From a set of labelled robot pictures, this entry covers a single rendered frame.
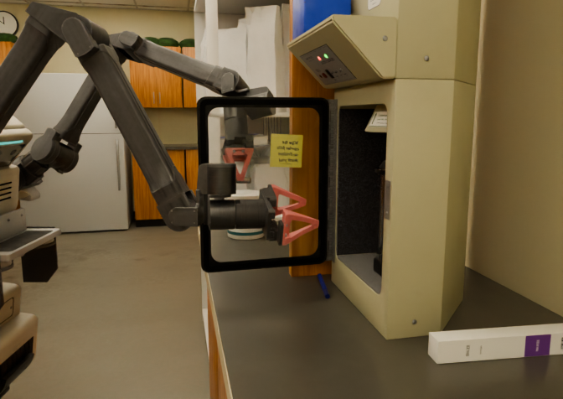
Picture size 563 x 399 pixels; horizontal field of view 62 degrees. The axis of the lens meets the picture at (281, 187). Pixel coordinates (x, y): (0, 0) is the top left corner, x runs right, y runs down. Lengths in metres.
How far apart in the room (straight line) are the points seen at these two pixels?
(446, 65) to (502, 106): 0.45
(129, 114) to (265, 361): 0.50
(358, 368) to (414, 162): 0.36
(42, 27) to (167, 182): 0.36
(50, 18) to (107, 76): 0.14
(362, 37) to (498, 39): 0.59
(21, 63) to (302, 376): 0.75
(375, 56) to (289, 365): 0.53
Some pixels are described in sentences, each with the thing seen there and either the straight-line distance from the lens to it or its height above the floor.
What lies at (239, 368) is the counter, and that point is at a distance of 0.83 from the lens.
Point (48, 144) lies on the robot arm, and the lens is 1.45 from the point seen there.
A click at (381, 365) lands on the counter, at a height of 0.94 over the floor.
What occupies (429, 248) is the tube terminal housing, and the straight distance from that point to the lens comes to 0.90.
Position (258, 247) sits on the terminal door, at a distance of 1.11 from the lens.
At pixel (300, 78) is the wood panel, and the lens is 1.16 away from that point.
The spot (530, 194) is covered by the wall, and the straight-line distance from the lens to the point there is 1.23.
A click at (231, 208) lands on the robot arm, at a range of 0.88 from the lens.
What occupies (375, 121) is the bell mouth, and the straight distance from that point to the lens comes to 0.96.
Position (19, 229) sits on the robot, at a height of 1.05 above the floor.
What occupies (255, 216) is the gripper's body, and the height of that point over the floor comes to 1.16.
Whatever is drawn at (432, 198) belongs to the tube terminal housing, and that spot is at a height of 1.20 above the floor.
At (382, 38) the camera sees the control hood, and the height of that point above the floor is 1.48.
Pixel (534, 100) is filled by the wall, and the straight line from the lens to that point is 1.23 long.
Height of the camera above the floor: 1.35
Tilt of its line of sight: 9 degrees down
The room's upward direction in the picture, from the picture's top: straight up
